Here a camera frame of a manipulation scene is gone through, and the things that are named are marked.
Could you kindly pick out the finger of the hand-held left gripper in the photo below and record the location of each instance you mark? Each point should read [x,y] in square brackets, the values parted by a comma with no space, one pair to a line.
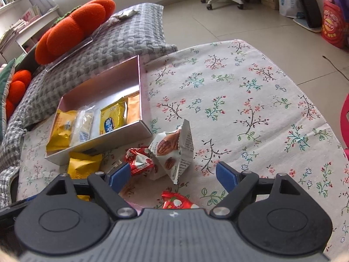
[13,206]

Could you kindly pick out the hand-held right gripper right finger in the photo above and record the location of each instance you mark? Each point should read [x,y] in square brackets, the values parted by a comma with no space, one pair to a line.
[226,177]

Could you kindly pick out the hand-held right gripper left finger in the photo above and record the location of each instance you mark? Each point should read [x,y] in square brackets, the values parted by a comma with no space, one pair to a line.
[120,176]

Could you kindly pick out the red white snack packet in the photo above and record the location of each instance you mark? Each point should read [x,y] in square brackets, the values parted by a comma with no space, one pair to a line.
[177,200]
[139,161]

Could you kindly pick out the white nut snack packet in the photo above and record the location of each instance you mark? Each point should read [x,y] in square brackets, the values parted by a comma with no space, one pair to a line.
[170,152]

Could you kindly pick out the white cardboard box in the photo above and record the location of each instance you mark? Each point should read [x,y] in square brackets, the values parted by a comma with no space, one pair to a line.
[109,87]

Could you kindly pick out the small silver packet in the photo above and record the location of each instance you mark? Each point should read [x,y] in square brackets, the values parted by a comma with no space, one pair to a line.
[116,166]

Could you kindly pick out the yellow blue snack packet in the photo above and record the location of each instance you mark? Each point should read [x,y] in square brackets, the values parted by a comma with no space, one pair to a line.
[112,118]

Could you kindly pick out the clear white snack packet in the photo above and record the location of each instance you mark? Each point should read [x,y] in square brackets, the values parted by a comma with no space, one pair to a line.
[83,127]

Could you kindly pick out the orange snack packet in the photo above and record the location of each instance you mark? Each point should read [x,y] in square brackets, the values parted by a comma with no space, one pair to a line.
[133,109]

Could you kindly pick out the floral tablecloth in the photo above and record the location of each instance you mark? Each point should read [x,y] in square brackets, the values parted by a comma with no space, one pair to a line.
[245,101]

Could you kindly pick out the small orange pumpkin cushion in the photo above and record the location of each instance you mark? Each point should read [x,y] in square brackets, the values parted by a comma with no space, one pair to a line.
[19,87]

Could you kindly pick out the green cushion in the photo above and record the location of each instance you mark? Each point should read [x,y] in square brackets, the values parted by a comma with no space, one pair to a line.
[5,82]

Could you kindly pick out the red plastic object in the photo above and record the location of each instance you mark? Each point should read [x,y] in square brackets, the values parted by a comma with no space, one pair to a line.
[345,120]

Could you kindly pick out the clear acrylic board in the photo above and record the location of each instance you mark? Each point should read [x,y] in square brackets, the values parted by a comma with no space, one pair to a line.
[81,45]

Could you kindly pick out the grey quilted blanket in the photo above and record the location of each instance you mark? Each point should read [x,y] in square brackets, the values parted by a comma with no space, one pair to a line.
[122,38]

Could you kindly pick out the large orange pumpkin cushion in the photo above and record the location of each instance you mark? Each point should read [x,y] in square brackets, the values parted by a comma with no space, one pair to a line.
[71,30]

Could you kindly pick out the silver wrapper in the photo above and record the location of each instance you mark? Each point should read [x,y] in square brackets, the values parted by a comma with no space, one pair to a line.
[122,15]

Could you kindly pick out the white bookshelf with books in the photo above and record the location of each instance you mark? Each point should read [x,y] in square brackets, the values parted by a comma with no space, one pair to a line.
[24,21]

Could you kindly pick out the red printed bag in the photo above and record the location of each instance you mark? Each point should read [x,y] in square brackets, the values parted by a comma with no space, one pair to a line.
[332,24]

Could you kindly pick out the white blue shopping bag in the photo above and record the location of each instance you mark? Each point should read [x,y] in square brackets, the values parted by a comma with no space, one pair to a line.
[289,1]

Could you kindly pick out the black bag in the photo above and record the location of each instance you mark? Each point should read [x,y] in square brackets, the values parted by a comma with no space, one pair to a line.
[310,9]

